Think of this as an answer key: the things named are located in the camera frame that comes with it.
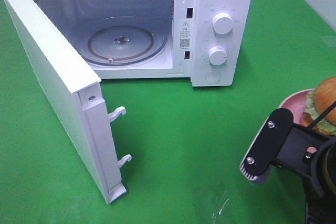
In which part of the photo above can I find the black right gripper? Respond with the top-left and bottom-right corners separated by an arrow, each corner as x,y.
239,108 -> 335,198

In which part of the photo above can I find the pink plate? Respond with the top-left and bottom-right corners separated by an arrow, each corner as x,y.
279,89 -> 312,124

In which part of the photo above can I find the burger with lettuce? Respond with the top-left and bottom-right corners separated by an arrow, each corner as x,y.
300,76 -> 335,135

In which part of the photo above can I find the round door release button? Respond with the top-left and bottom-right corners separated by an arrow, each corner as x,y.
205,71 -> 221,83

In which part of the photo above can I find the white microwave door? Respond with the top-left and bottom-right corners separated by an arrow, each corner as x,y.
5,0 -> 132,203

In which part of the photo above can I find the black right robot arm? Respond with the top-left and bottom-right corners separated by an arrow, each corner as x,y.
240,108 -> 335,223

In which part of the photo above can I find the green table cloth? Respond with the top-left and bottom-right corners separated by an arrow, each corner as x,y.
1,0 -> 335,223

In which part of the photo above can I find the white lower microwave knob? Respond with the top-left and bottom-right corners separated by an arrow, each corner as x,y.
208,46 -> 227,66

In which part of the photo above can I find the white microwave knob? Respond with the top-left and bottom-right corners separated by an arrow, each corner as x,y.
212,12 -> 233,35
208,46 -> 227,66

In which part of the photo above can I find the white upper microwave knob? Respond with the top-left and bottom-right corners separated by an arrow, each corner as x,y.
212,12 -> 233,35

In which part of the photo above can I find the white microwave oven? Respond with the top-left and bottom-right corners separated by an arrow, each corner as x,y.
33,0 -> 250,87

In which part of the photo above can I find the white warning label sticker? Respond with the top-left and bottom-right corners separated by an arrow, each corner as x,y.
177,19 -> 193,49

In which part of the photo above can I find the glass microwave turntable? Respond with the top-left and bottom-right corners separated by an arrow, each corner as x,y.
87,25 -> 167,66

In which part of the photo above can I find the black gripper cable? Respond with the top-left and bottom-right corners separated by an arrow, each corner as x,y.
308,102 -> 336,130

